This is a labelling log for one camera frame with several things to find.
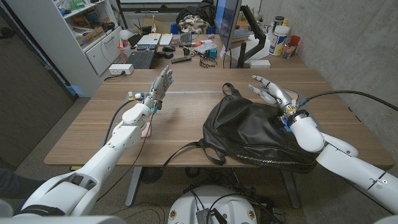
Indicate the white round lamp head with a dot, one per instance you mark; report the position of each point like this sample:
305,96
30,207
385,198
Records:
126,34

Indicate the white power strip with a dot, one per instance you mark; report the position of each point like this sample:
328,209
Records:
121,69

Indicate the grey table leg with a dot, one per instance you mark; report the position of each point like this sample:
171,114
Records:
133,186
290,188

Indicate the white shelf cabinet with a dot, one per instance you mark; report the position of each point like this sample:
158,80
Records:
99,56

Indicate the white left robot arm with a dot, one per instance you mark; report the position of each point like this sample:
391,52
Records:
93,165

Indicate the white flat box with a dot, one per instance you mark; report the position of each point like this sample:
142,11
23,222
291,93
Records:
154,40

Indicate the red cup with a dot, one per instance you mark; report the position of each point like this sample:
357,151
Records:
295,40

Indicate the black computer monitor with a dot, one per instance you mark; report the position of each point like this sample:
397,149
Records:
227,18

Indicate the black laptop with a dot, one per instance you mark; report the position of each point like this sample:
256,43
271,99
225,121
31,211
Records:
141,59

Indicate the plain brown cardboard box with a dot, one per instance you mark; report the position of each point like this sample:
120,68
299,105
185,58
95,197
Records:
161,26

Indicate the person's dark trouser leg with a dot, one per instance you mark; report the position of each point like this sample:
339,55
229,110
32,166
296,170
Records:
15,185

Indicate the small white box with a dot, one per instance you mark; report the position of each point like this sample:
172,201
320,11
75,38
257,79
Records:
259,63

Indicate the grey book stack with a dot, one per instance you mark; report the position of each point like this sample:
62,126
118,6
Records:
241,33

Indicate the pink sticky note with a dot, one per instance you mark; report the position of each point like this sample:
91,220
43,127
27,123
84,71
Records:
222,52

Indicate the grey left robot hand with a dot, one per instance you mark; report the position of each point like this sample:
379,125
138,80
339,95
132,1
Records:
158,88

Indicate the black spiky hair band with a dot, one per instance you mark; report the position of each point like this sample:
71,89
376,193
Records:
207,63

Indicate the clear glass jar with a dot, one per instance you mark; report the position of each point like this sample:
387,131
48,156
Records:
287,50

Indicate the brown cardboard box with print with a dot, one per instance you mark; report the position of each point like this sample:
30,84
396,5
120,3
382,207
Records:
90,37

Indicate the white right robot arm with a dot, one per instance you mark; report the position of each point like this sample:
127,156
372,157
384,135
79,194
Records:
342,161

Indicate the white canister with blue label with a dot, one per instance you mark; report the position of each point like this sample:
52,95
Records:
279,40

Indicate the pink pad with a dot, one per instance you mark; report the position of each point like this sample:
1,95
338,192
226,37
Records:
147,132

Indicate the beige patterned cloth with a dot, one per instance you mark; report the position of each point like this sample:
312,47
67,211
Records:
192,24

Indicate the small blue box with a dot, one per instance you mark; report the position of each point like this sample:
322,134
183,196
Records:
213,53

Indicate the whiteboard with black frame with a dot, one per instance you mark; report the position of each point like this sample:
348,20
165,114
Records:
155,1

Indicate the black leather backpack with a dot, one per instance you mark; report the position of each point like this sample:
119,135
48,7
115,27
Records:
248,130

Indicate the black jacket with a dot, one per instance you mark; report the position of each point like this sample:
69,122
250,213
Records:
199,11

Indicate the round black fan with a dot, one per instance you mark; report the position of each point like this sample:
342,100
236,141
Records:
151,175

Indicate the clear plastic blister pack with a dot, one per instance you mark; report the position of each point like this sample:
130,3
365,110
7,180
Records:
205,47

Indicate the white robot torso base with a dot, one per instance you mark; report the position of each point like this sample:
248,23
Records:
186,205

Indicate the black keyboard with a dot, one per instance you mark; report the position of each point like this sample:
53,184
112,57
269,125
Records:
185,40

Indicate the black remote control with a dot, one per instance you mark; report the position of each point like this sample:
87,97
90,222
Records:
181,59

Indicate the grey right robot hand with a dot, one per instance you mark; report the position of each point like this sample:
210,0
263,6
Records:
278,93

